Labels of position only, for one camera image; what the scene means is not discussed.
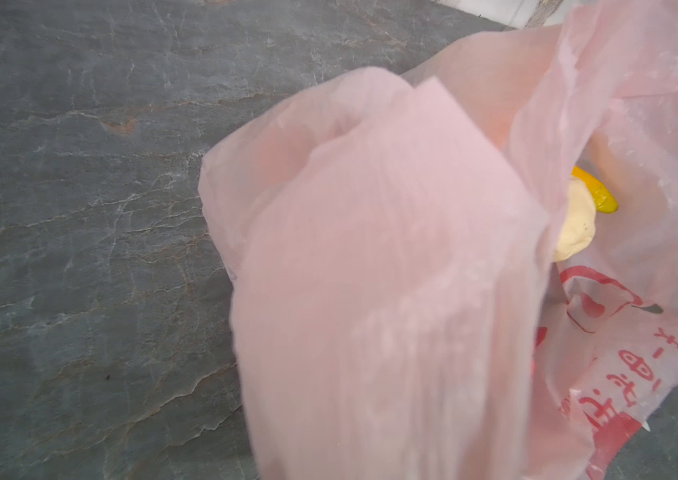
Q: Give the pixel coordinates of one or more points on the pink plastic bag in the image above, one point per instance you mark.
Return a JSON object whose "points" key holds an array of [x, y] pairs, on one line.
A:
{"points": [[396, 310]]}

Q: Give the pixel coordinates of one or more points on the beige fake bun lower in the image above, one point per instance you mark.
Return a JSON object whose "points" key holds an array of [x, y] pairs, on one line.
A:
{"points": [[579, 227]]}

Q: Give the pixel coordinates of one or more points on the yellow fake banana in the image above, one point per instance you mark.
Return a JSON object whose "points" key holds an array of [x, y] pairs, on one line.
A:
{"points": [[604, 200]]}

